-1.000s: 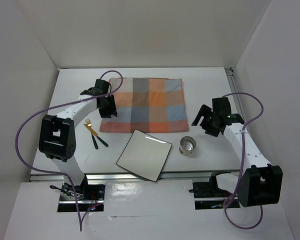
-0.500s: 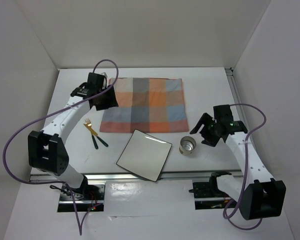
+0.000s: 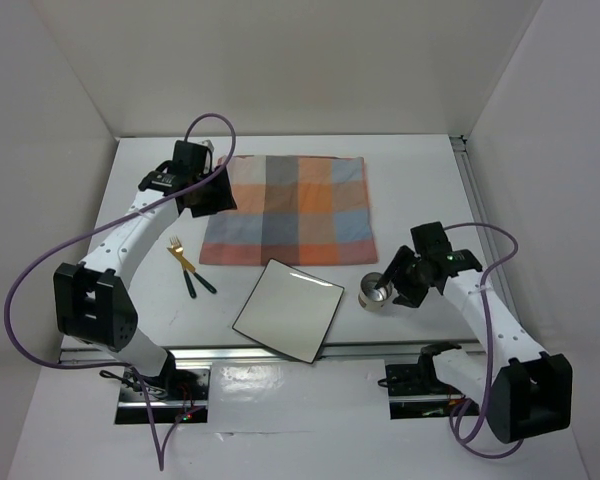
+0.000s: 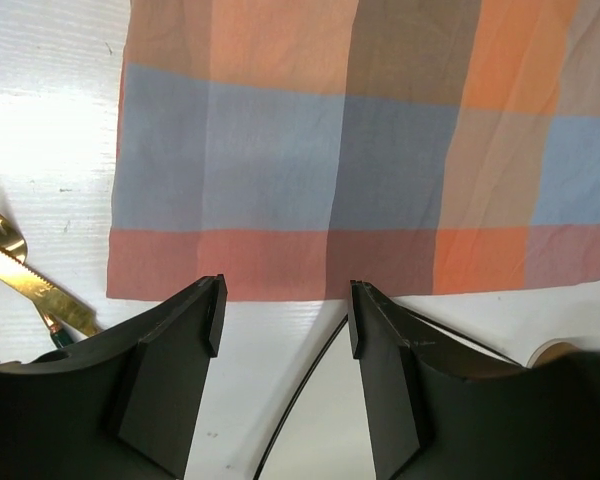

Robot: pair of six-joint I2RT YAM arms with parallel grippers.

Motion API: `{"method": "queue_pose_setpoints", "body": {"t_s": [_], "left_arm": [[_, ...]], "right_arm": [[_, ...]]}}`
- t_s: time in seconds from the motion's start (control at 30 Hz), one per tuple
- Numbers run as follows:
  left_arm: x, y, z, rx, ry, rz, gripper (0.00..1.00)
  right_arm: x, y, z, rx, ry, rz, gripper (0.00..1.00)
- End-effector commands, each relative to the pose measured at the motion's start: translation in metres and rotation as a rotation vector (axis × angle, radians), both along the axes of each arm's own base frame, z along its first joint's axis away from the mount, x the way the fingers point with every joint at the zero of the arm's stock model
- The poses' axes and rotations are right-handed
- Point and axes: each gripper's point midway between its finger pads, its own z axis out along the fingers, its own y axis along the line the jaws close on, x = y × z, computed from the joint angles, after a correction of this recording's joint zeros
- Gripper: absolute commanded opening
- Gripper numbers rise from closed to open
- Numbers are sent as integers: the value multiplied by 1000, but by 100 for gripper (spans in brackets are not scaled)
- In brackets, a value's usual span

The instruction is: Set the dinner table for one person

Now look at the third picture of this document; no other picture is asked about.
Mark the aluminium rail right side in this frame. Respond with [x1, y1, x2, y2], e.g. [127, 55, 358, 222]
[450, 134, 529, 346]

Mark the beige metal cup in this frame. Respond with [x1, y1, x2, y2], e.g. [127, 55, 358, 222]
[358, 272, 393, 312]

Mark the square white plate black rim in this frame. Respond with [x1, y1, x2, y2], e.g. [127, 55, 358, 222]
[232, 259, 344, 364]

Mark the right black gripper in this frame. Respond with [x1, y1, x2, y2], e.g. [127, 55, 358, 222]
[374, 244, 433, 309]

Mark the checkered orange blue cloth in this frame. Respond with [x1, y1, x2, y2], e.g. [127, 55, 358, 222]
[199, 155, 378, 266]

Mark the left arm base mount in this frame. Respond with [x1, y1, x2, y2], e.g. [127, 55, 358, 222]
[99, 367, 211, 425]

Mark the gold knife green handle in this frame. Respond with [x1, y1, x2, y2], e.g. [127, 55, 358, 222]
[185, 258, 217, 294]

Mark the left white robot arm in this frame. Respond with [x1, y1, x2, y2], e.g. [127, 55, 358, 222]
[53, 140, 236, 399]

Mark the gold fork green handle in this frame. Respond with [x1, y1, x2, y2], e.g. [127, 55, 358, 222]
[168, 236, 197, 299]

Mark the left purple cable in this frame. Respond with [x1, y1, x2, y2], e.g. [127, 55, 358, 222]
[3, 113, 237, 471]

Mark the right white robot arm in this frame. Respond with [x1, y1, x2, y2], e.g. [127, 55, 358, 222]
[373, 222, 573, 447]

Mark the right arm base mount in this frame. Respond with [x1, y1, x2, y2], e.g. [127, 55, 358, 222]
[377, 364, 465, 420]

